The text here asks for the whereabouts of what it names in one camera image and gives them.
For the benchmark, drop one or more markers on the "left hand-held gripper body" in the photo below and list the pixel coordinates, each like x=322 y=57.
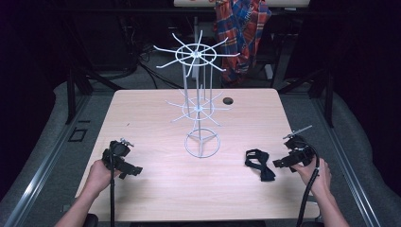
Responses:
x=117 y=150

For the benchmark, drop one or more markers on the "black chair seat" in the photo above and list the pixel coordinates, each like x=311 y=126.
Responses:
x=90 y=220

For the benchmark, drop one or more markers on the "red blue plaid cloth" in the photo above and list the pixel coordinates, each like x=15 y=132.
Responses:
x=241 y=34

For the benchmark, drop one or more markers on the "person's right hand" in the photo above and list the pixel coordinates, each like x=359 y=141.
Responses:
x=317 y=179

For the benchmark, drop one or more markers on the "black bow tie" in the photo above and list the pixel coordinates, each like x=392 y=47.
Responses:
x=259 y=162

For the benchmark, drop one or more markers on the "person's left hand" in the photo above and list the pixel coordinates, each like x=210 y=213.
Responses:
x=98 y=178

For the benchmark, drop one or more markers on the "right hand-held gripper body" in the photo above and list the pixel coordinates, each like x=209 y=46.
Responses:
x=299 y=149

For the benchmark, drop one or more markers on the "black metal stand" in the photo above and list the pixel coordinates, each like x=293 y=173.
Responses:
x=72 y=94
x=328 y=97

